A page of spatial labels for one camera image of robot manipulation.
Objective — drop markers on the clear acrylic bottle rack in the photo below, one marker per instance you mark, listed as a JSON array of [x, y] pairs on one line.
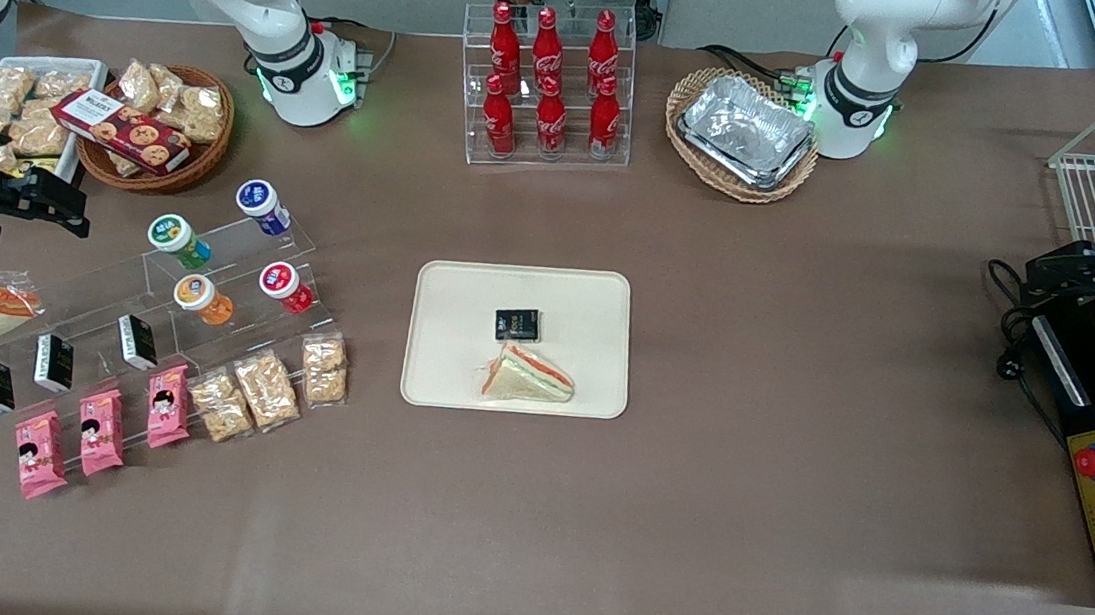
[[468, 144]]

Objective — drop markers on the light oval wicker basket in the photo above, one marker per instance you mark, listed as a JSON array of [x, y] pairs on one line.
[[770, 190]]

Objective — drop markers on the yellow snack packet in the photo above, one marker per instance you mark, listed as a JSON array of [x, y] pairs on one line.
[[41, 164]]

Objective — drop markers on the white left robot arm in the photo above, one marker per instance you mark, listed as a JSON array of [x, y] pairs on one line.
[[877, 18]]

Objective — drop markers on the green gum canister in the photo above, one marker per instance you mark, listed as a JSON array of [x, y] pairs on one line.
[[175, 236]]

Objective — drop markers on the blue gum canister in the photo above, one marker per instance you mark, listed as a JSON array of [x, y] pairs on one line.
[[261, 203]]

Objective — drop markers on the orange gum canister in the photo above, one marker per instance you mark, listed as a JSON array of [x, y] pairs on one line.
[[199, 296]]

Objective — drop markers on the pink snack packet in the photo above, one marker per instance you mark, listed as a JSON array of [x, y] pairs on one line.
[[101, 432], [168, 407], [41, 455]]

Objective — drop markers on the clear acrylic tiered stand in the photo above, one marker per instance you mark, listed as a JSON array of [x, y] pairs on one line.
[[241, 253]]

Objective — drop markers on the red cookie box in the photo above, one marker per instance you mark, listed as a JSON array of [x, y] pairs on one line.
[[122, 131]]

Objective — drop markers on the red cola bottle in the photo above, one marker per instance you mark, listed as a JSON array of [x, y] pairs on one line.
[[547, 46], [604, 47], [499, 122], [551, 125], [605, 124], [505, 42]]

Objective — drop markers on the brown round wicker basket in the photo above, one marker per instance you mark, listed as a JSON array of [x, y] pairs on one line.
[[205, 159]]

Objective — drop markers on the red gum canister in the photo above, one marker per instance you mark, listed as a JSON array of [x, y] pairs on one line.
[[283, 284]]

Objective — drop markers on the aluminium foil tray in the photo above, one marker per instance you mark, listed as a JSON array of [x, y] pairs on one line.
[[766, 178], [746, 121]]

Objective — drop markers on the white rectangular bin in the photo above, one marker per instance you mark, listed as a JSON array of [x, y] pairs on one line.
[[92, 78]]

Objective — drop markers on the beige plastic tray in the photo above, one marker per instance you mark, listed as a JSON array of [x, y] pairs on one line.
[[444, 338]]

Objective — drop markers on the clear cereal bar packet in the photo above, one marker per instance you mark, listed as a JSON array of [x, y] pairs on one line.
[[221, 407], [266, 391], [324, 369]]

